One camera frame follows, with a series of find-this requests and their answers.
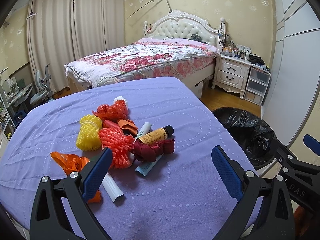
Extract orange plastic bag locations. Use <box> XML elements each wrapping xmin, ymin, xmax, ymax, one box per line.
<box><xmin>50</xmin><ymin>151</ymin><xmax>103</xmax><ymax>204</ymax></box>

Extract yellow foam fruit net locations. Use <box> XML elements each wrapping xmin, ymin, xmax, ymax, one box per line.
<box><xmin>76</xmin><ymin>115</ymin><xmax>103</xmax><ymax>151</ymax></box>

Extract orange-red foam fruit net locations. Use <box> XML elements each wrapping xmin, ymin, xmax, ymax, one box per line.
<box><xmin>98</xmin><ymin>127</ymin><xmax>135</xmax><ymax>169</ymax></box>

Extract light blue flat pack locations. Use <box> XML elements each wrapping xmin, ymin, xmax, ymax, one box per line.
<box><xmin>135</xmin><ymin>154</ymin><xmax>163</xmax><ymax>177</ymax></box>

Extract red can black cap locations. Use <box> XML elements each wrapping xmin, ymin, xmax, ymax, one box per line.
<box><xmin>103</xmin><ymin>119</ymin><xmax>121</xmax><ymax>129</ymax></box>

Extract dark red wrapper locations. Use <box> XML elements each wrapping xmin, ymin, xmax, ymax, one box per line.
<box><xmin>131</xmin><ymin>139</ymin><xmax>175</xmax><ymax>162</ymax></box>

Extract orange paper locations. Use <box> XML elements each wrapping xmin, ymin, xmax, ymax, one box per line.
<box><xmin>117</xmin><ymin>119</ymin><xmax>138</xmax><ymax>137</ymax></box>

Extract white green tube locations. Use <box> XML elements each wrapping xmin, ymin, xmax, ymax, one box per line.
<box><xmin>135</xmin><ymin>122</ymin><xmax>152</xmax><ymax>139</ymax></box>

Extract white tissue ball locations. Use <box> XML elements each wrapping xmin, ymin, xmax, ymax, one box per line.
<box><xmin>113</xmin><ymin>96</ymin><xmax>128</xmax><ymax>107</ymax></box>

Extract yellow bottle black cap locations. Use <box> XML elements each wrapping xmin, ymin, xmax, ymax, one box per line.
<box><xmin>139</xmin><ymin>125</ymin><xmax>174</xmax><ymax>145</ymax></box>

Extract black lined trash bin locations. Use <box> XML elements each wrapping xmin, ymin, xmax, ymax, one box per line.
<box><xmin>212</xmin><ymin>107</ymin><xmax>277</xmax><ymax>170</ymax></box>

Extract white sliding wardrobe door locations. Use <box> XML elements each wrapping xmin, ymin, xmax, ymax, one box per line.
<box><xmin>262</xmin><ymin>0</ymin><xmax>319</xmax><ymax>146</ymax></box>

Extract plastic drawer unit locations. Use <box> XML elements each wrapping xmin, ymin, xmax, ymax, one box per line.
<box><xmin>244</xmin><ymin>64</ymin><xmax>271</xmax><ymax>106</ymax></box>

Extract white nightstand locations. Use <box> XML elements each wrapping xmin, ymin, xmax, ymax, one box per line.
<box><xmin>212</xmin><ymin>54</ymin><xmax>252</xmax><ymax>99</ymax></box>

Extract purple table cloth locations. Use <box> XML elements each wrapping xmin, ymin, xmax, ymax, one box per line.
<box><xmin>1</xmin><ymin>77</ymin><xmax>253</xmax><ymax>239</ymax></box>

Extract grey desk chair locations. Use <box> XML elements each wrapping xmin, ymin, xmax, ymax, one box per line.
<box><xmin>30</xmin><ymin>64</ymin><xmax>54</xmax><ymax>107</ymax></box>

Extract white storage box under bed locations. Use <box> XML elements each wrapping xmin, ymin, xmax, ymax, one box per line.
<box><xmin>193</xmin><ymin>81</ymin><xmax>203</xmax><ymax>99</ymax></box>

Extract study desk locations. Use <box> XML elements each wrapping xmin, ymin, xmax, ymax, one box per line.
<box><xmin>0</xmin><ymin>67</ymin><xmax>34</xmax><ymax>131</ymax></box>

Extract white tufted bed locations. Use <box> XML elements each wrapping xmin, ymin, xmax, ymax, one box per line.
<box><xmin>64</xmin><ymin>10</ymin><xmax>221</xmax><ymax>93</ymax></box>

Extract floral pink bedspread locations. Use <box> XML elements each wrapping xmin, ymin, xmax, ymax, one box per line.
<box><xmin>64</xmin><ymin>38</ymin><xmax>220</xmax><ymax>88</ymax></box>

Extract beige curtains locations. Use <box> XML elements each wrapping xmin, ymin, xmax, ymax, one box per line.
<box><xmin>27</xmin><ymin>0</ymin><xmax>125</xmax><ymax>92</ymax></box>

